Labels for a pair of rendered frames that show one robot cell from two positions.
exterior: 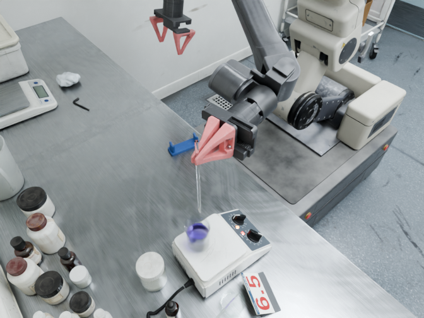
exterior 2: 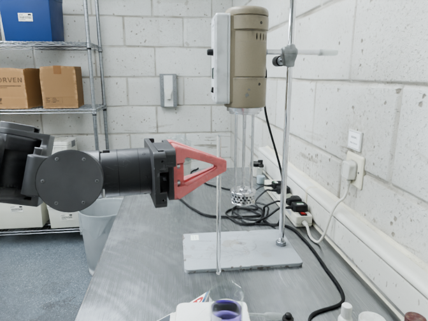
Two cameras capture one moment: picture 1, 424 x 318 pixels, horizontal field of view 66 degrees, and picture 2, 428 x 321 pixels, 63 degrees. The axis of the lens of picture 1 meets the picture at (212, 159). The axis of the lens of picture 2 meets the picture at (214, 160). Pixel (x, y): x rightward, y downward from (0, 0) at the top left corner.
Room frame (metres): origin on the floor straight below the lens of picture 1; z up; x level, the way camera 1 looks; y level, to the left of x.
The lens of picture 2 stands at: (0.72, 0.26, 1.22)
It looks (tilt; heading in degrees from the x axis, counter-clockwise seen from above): 14 degrees down; 214
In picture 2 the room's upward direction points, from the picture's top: straight up
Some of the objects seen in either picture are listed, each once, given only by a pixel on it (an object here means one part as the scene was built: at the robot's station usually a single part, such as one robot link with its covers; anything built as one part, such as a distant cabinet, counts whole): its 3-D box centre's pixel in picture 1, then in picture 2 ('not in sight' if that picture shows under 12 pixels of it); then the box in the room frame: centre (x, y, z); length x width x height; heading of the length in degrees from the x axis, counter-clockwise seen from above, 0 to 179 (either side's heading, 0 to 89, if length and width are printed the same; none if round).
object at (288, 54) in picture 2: not in sight; (283, 56); (-0.15, -0.11, 1.26); 0.25 x 0.11 x 0.05; 130
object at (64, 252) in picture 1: (69, 259); not in sight; (0.32, 0.32, 0.79); 0.03 x 0.03 x 0.08
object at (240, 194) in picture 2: not in sight; (243, 155); (-0.05, -0.16, 1.02); 0.07 x 0.07 x 0.25
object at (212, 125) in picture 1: (216, 147); (188, 165); (0.37, -0.01, 1.10); 0.09 x 0.07 x 0.07; 141
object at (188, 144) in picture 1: (183, 143); not in sight; (0.70, 0.09, 0.77); 0.10 x 0.03 x 0.04; 119
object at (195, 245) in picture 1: (198, 236); (226, 311); (0.33, 0.03, 0.87); 0.06 x 0.05 x 0.08; 25
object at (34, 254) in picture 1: (25, 251); not in sight; (0.33, 0.42, 0.80); 0.04 x 0.04 x 0.10
